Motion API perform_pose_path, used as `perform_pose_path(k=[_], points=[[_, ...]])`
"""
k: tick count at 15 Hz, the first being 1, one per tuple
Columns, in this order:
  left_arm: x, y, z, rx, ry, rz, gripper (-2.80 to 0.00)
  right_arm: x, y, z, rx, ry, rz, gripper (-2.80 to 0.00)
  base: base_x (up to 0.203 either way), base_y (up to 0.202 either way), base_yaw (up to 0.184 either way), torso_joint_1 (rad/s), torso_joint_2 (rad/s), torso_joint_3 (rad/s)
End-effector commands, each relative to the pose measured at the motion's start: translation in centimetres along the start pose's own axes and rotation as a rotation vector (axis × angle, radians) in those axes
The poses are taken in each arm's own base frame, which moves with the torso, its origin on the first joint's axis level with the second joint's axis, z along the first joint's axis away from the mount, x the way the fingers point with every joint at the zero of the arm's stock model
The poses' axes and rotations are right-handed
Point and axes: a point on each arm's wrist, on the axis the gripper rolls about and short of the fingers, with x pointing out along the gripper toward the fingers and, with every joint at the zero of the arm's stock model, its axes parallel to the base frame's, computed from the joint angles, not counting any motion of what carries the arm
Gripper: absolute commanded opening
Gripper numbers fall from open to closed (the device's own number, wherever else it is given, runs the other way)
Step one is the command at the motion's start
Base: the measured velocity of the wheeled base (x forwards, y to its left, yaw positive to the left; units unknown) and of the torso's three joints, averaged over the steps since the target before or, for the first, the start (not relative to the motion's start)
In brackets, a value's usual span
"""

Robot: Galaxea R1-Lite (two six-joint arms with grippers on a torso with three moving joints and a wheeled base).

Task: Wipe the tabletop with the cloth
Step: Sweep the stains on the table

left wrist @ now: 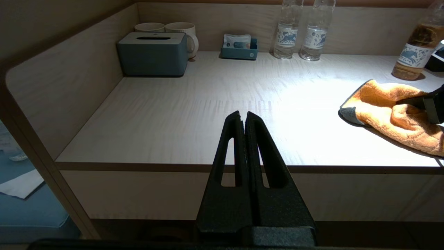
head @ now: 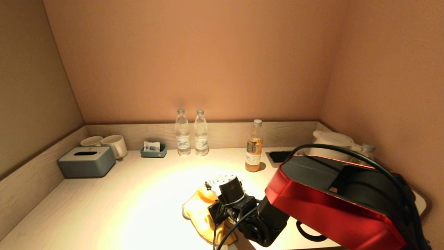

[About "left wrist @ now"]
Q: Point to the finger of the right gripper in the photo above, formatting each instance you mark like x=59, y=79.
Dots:
x=425, y=100

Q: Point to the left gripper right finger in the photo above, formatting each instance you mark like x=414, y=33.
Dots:
x=281, y=208

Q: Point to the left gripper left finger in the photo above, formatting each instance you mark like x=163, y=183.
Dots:
x=222, y=208

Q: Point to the orange cloth with grey edge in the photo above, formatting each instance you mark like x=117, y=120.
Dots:
x=399, y=119

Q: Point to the black device with white edge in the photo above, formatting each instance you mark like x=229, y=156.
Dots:
x=437, y=60

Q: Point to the amber drink bottle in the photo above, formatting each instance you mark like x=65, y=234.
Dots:
x=414, y=52

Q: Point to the clear water bottle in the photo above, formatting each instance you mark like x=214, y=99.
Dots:
x=315, y=34
x=287, y=31

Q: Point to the small blue tray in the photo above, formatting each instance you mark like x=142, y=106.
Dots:
x=239, y=53

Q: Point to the sachet packets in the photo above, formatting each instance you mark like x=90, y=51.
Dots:
x=236, y=41

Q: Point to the blue-grey tissue box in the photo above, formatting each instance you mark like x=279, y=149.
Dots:
x=152, y=53

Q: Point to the cream ceramic mug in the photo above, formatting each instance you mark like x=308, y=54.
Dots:
x=185, y=31
x=150, y=27

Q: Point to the blue seat cushion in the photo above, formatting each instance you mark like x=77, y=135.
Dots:
x=27, y=213

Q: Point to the white paper sheet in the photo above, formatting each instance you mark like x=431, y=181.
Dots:
x=20, y=184

